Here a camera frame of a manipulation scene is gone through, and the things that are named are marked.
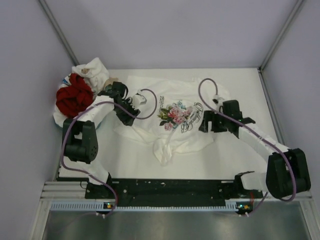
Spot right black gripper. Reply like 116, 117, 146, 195
198, 111, 230, 134

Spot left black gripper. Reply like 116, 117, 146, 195
114, 99, 141, 127

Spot white floral print t-shirt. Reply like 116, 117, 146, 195
114, 76, 231, 166

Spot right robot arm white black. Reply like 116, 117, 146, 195
199, 96, 311, 201

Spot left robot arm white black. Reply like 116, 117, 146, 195
60, 81, 144, 199

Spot white t-shirts in basket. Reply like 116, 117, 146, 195
53, 57, 111, 128

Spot tan cloth in basket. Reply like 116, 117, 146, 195
81, 68, 119, 93

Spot red t-shirt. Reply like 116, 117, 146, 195
56, 73, 94, 118

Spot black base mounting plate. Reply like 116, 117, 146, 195
84, 178, 263, 208

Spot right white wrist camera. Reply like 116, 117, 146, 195
212, 94, 225, 113

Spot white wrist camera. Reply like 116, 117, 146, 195
212, 94, 225, 113
131, 93, 147, 109

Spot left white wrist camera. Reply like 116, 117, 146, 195
131, 93, 147, 109

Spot aluminium extrusion rail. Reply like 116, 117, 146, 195
40, 179, 313, 201

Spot grey slotted cable duct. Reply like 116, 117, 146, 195
50, 200, 251, 212

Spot left aluminium frame post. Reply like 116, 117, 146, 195
37, 0, 79, 66

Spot aluminium frame post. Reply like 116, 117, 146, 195
37, 0, 79, 66
258, 0, 307, 73

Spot right aluminium frame post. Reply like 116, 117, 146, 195
258, 0, 307, 73

